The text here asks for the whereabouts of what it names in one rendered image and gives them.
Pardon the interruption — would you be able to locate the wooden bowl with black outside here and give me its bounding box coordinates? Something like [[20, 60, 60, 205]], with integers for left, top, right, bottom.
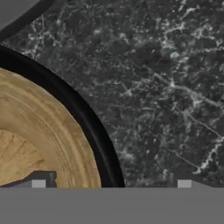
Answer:
[[0, 45, 126, 189]]

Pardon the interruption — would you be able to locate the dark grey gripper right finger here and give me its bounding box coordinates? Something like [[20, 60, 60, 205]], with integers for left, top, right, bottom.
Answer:
[[167, 171, 224, 189]]

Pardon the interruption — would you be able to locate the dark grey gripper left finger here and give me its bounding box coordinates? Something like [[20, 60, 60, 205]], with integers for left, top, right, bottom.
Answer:
[[0, 170, 58, 189]]

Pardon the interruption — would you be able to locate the grey bowl with black rim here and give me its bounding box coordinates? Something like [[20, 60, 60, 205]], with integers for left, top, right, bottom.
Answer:
[[0, 0, 57, 42]]

